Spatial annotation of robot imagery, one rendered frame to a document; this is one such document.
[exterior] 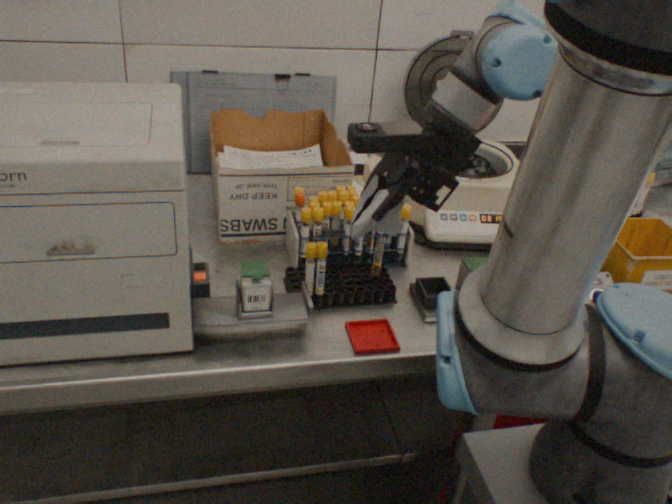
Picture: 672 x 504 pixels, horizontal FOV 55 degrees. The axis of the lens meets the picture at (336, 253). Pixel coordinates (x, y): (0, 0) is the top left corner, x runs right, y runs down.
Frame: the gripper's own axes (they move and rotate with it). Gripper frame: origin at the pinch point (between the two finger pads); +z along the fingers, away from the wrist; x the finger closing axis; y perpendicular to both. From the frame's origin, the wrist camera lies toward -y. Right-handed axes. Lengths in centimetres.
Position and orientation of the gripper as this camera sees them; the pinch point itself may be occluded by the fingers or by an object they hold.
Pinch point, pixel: (353, 228)
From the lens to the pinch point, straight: 90.1
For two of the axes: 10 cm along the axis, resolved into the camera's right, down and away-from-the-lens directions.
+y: 8.0, 3.8, 4.6
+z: -5.5, 7.6, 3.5
